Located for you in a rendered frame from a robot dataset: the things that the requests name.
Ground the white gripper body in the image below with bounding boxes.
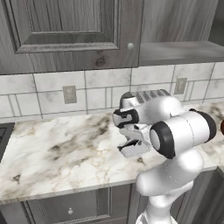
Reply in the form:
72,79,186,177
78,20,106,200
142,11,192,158
117,123,153,159

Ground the grey wood base cabinet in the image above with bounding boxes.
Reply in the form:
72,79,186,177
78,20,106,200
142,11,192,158
174,166,224,224

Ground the grey wood open cabinet shelf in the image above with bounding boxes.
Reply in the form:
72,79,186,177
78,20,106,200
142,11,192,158
138,0,224,67

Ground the grey wood cabinet door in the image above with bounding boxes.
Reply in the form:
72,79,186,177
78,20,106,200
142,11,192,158
0,0,144,75

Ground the silver toaster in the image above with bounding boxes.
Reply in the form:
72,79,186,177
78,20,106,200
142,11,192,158
120,88,173,113

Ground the grey wood drawer front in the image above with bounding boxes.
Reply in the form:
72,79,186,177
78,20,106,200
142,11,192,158
20,184,133,224

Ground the black hob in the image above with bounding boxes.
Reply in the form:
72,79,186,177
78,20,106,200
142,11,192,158
0,122,16,163

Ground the grey wall outlet plate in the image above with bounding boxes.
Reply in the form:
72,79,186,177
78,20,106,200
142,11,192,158
62,85,78,105
174,77,188,95

